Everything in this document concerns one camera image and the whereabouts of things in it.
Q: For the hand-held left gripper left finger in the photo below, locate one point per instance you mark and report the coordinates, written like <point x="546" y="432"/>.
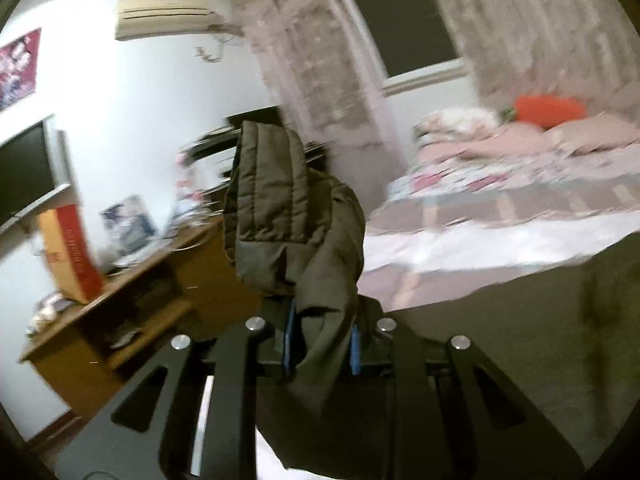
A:
<point x="289" y="341"/>

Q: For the dark window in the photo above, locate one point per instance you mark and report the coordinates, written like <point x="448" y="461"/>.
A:
<point x="400" y="15"/>

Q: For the pink pillow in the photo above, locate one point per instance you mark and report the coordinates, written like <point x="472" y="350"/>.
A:
<point x="595" y="132"/>
<point x="480" y="142"/>

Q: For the red cardboard box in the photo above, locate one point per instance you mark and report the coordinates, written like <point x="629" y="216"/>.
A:
<point x="70" y="255"/>

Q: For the white air conditioner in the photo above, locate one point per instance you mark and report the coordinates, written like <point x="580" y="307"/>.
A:
<point x="170" y="15"/>

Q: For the olive padded jacket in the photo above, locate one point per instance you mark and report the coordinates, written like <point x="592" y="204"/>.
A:
<point x="295" y="210"/>

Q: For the narrow lace curtain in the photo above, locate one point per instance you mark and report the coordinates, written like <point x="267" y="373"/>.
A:
<point x="320" y="70"/>

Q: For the wooden desk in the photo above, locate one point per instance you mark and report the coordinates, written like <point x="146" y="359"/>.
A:
<point x="200" y="275"/>

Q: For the floral pillow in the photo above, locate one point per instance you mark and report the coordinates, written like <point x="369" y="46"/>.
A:
<point x="460" y="120"/>

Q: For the printed photo picture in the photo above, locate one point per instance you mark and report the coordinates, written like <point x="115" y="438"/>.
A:
<point x="127" y="225"/>

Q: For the orange carrot plush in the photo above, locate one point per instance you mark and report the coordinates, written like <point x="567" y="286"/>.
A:
<point x="547" y="110"/>

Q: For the black wall screen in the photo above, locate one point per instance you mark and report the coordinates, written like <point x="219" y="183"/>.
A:
<point x="22" y="175"/>

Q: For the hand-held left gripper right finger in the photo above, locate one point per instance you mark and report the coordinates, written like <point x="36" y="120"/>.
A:
<point x="356" y="355"/>

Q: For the black computer monitor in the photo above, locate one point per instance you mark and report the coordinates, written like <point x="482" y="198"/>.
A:
<point x="255" y="116"/>

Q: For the bed with plaid sheet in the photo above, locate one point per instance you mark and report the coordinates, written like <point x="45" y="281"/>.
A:
<point x="480" y="210"/>

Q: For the wall poster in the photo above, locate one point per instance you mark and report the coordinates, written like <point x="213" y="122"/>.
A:
<point x="17" y="67"/>

